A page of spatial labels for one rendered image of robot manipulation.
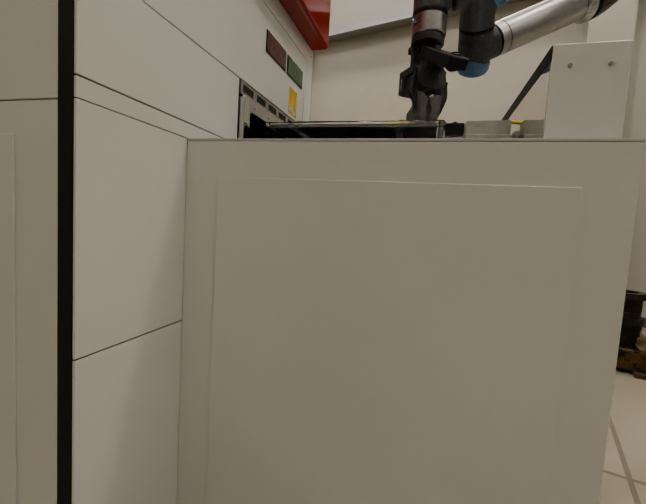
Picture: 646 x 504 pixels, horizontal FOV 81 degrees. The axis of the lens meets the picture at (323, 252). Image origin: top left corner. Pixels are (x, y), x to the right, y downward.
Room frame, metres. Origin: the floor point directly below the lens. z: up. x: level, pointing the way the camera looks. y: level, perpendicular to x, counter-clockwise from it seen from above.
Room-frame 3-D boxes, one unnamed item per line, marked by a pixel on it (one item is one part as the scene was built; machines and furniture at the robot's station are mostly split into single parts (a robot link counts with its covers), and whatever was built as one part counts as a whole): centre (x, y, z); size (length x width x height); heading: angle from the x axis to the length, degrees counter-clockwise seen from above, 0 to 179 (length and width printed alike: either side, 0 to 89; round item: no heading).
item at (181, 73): (0.82, 0.18, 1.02); 0.81 x 0.03 x 0.40; 165
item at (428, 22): (0.87, -0.20, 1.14); 0.08 x 0.08 x 0.05
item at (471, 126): (0.74, -0.30, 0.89); 0.08 x 0.03 x 0.03; 75
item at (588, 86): (0.79, -0.42, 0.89); 0.55 x 0.09 x 0.14; 165
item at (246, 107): (0.99, 0.12, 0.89); 0.44 x 0.02 x 0.10; 165
